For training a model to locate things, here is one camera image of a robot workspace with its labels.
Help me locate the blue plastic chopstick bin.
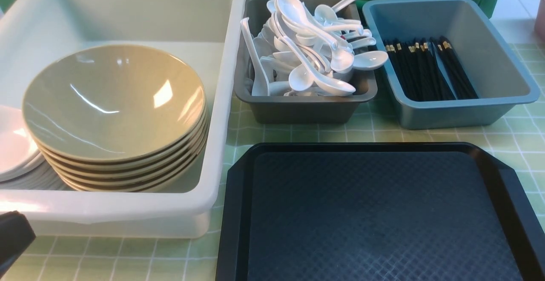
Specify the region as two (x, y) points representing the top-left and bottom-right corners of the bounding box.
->
(362, 0), (541, 130)

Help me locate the stack of white plates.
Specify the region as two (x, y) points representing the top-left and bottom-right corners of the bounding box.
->
(0, 165), (70, 190)

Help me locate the pile of white spoons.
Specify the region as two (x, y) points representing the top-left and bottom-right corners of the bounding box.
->
(244, 0), (389, 97)

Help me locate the upright white spoon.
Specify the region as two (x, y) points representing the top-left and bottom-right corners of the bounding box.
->
(240, 17), (270, 96)

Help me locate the stack of tan bowls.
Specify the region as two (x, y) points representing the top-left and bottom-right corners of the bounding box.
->
(37, 113), (210, 192)

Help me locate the black plastic serving tray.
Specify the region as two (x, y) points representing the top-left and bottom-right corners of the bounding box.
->
(215, 142), (545, 281)

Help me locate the white square dish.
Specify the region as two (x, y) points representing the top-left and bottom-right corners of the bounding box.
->
(0, 153), (45, 182)
(0, 105), (40, 174)

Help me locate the bundle of black chopsticks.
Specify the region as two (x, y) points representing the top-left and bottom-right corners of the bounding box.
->
(383, 35), (479, 102)

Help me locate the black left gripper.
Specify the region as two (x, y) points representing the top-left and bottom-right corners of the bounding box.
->
(0, 211), (36, 277)

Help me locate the green checkered tablecloth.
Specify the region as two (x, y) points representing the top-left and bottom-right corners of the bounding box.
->
(0, 43), (545, 281)

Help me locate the white soup spoon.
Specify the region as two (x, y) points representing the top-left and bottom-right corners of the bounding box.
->
(279, 35), (356, 97)

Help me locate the large white plastic tub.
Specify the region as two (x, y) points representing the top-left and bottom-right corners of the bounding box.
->
(0, 0), (247, 238)

